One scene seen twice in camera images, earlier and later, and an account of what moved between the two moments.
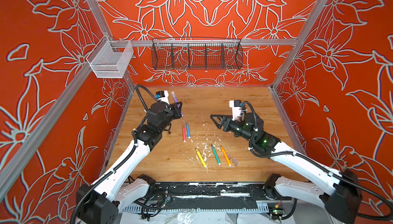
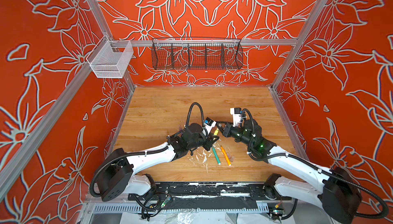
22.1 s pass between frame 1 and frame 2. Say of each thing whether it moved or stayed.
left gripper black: moved
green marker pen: stayed
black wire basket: stayed
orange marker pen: stayed
